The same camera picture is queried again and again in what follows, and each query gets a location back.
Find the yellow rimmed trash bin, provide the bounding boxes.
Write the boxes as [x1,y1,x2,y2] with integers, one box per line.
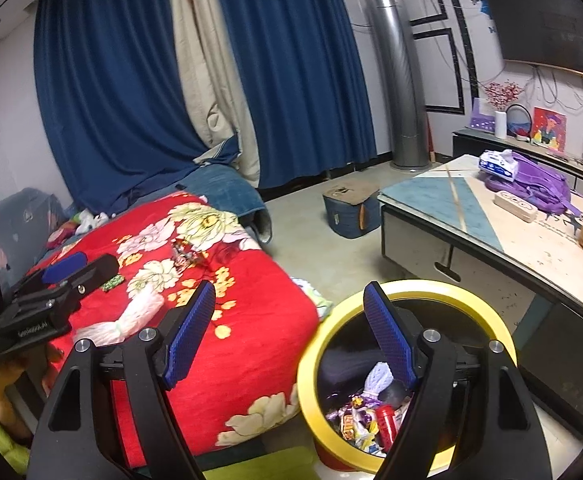
[295,278,518,476]

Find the beige curtain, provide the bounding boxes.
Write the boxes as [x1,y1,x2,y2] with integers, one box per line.
[169,0,260,186]

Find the white vase red flowers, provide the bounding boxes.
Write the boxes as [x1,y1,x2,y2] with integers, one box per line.
[483,80,523,139]

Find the blue white tissue pack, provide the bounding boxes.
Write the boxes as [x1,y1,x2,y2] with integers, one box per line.
[478,150,519,182]

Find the blue curtain right panel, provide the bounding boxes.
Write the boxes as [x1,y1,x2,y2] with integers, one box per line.
[220,0,377,188]

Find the red soda can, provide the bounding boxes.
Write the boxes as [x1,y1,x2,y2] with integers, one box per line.
[375,404,398,453]

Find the left hand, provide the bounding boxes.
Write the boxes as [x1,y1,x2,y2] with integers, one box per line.
[0,344,65,444]

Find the blue curtain panel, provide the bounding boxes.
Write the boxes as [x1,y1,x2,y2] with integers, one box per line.
[220,0,377,188]
[34,0,240,214]

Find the purple bag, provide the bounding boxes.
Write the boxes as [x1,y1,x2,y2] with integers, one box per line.
[479,151,582,217]

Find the purple foil snack wrapper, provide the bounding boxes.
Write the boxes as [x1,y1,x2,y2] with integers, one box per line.
[362,362,393,400]

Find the purple yellow snack packet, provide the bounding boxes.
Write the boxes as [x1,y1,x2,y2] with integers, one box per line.
[325,394,380,455]

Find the black tv cabinet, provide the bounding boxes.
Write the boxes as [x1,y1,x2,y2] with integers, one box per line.
[451,127,583,196]

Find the purple box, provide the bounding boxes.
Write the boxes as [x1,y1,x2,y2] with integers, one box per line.
[469,98,495,133]

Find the grey cushion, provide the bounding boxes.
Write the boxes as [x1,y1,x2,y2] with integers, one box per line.
[0,188,65,294]

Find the silver tower air conditioner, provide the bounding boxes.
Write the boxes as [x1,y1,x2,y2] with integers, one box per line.
[364,0,429,170]

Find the blue storage stool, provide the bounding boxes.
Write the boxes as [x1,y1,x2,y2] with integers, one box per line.
[323,180,380,240]

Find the round mirror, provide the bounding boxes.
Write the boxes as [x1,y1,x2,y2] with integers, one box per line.
[505,103,532,142]

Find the striped candy wrapper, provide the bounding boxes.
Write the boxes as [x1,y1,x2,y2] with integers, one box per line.
[171,238,207,271]

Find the blue curtain left panel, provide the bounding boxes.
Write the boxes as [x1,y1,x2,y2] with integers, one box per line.
[34,0,240,214]

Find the colourful picture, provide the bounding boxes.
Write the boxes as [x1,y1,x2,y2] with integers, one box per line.
[531,107,567,152]

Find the black wall television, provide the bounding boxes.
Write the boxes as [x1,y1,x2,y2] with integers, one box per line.
[485,0,583,75]

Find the black green pea packet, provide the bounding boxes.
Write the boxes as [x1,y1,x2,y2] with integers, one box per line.
[101,274,126,292]

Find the white power strip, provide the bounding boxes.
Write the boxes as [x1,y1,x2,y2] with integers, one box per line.
[493,191,538,223]

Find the coffee table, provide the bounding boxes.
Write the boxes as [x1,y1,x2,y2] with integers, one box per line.
[379,155,583,439]

